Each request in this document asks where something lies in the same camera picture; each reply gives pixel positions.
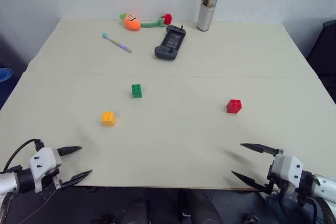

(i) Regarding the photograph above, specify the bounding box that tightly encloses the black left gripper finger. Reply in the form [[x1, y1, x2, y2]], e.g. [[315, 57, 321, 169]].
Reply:
[[60, 169, 93, 189], [57, 145, 83, 157]]

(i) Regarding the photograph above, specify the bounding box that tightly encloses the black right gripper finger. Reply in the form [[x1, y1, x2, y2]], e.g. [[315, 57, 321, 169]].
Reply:
[[240, 143, 279, 157], [231, 170, 274, 196]]

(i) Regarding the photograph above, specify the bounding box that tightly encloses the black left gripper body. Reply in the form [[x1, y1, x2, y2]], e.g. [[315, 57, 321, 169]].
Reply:
[[37, 168, 64, 201]]

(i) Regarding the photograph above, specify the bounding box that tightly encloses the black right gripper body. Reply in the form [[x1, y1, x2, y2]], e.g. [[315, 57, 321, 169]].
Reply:
[[266, 148, 290, 199]]

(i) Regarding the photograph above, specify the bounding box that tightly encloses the red toy brick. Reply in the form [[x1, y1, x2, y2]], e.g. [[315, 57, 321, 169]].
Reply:
[[226, 99, 243, 115]]

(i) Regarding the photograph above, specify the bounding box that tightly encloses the yellow toy brick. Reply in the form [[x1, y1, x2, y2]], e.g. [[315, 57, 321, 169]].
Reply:
[[100, 111, 117, 127]]

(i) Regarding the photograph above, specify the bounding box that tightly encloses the green toy brick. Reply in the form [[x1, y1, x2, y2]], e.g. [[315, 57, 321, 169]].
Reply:
[[131, 83, 144, 99]]

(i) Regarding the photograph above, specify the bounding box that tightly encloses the blue round bowl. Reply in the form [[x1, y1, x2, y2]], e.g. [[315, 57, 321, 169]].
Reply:
[[0, 67, 13, 83]]

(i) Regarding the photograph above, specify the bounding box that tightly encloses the black chair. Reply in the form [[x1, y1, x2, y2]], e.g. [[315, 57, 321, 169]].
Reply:
[[305, 19, 336, 104]]

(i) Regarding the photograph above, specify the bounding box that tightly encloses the purple teal toothbrush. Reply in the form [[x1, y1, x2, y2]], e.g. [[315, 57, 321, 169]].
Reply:
[[101, 33, 133, 54]]

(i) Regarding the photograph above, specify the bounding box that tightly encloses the grey handheld game controller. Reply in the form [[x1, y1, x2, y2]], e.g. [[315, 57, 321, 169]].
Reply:
[[154, 25, 187, 61]]

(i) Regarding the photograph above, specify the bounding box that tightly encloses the silver toothbrush travel case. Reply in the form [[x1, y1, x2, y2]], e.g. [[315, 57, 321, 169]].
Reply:
[[196, 0, 222, 32]]

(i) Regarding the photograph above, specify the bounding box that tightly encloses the orange carrot plush toy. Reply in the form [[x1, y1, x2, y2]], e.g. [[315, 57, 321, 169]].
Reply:
[[120, 12, 142, 31]]

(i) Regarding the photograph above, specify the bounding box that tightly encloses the red rose plush green stem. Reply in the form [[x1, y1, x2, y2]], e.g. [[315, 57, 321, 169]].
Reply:
[[140, 13, 173, 29]]

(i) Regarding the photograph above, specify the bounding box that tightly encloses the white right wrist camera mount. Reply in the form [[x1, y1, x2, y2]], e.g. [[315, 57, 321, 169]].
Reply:
[[274, 155, 305, 191]]

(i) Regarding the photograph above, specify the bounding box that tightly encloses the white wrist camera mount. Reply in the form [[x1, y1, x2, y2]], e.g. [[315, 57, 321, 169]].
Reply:
[[28, 147, 63, 194], [274, 155, 305, 191]]

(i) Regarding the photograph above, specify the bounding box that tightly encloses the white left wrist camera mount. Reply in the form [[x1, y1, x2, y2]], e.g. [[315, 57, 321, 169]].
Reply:
[[28, 147, 63, 194]]

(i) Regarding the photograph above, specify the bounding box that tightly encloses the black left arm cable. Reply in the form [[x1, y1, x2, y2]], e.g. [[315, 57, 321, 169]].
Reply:
[[2, 138, 45, 173]]

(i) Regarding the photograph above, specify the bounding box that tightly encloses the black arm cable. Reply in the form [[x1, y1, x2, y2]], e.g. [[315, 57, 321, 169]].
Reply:
[[301, 197, 319, 224], [2, 138, 45, 173]]

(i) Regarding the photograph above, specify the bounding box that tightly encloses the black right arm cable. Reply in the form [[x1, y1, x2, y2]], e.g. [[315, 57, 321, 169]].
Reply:
[[301, 197, 319, 224]]

